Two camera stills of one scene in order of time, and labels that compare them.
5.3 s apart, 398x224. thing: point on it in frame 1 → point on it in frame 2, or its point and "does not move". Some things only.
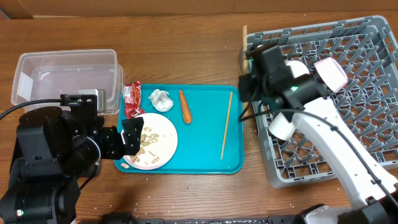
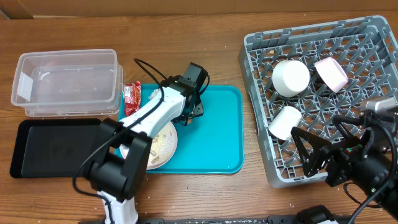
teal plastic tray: x=209 y=120 does not move
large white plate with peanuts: x=158 y=142 does not move
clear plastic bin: x=48 y=74 does not move
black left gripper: x=131 y=139 → x=198 y=110
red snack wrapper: x=132 y=99 does not move
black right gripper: x=249 y=84 → x=351 y=157
